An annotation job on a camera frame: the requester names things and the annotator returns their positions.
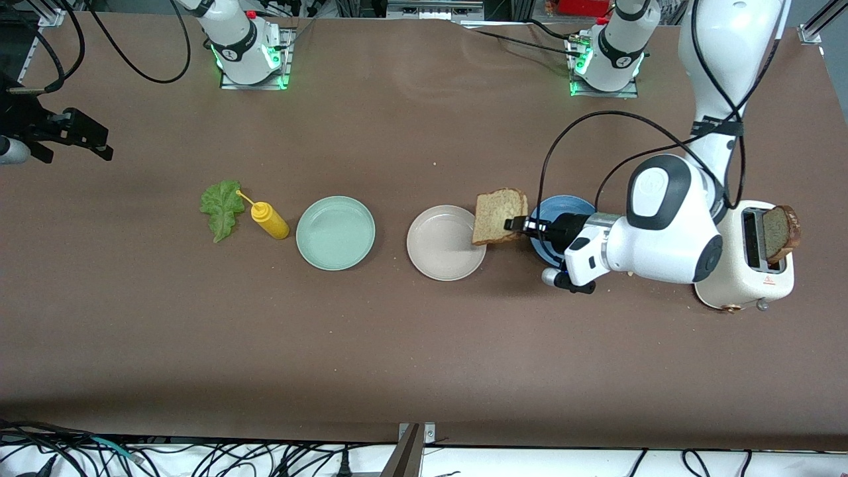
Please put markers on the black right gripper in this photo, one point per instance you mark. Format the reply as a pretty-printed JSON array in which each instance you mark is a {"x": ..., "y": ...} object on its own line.
[{"x": 26, "y": 120}]

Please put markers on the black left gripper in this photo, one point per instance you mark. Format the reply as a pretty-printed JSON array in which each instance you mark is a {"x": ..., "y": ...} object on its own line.
[{"x": 568, "y": 227}]

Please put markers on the brown bread slice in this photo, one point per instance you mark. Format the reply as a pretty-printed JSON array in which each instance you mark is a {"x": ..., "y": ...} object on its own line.
[
  {"x": 782, "y": 232},
  {"x": 497, "y": 215}
]

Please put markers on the green lettuce leaf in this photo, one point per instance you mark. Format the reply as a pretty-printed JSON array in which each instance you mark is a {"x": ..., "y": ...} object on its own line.
[{"x": 222, "y": 209}]

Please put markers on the yellow mustard squeeze bottle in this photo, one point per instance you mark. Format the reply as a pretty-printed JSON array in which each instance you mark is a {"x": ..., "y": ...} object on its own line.
[{"x": 270, "y": 222}]

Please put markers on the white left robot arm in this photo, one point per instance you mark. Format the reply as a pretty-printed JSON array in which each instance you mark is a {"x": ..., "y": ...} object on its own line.
[{"x": 662, "y": 252}]

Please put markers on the blue plate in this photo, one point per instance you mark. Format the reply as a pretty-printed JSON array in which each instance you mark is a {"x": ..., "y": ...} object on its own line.
[{"x": 550, "y": 205}]

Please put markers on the beige plate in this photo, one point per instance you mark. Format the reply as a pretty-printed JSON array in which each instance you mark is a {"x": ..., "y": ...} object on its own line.
[{"x": 440, "y": 245}]

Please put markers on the mint green plate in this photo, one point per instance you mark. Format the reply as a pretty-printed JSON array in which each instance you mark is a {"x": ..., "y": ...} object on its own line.
[{"x": 335, "y": 233}]

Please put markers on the cream white toaster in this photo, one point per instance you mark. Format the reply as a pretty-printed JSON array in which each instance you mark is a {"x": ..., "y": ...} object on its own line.
[{"x": 748, "y": 285}]

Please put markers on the red box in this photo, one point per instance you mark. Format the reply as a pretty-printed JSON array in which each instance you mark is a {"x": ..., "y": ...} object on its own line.
[{"x": 583, "y": 6}]

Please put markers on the grey metal device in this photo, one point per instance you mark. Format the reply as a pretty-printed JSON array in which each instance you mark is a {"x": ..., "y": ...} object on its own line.
[{"x": 430, "y": 10}]

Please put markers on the grey metal bar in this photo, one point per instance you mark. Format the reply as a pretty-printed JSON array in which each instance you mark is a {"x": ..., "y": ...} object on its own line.
[{"x": 404, "y": 460}]

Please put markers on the aluminium frame profile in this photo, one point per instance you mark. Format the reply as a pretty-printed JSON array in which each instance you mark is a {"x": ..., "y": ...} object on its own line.
[
  {"x": 48, "y": 16},
  {"x": 809, "y": 34}
]

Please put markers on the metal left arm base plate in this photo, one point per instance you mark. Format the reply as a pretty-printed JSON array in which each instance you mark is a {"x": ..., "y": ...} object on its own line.
[{"x": 626, "y": 93}]

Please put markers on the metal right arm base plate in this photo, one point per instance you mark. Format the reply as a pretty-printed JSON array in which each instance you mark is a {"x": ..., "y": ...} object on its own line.
[{"x": 286, "y": 59}]

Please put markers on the silver corner bracket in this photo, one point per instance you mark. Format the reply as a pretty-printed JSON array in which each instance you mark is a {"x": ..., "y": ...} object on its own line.
[{"x": 429, "y": 434}]

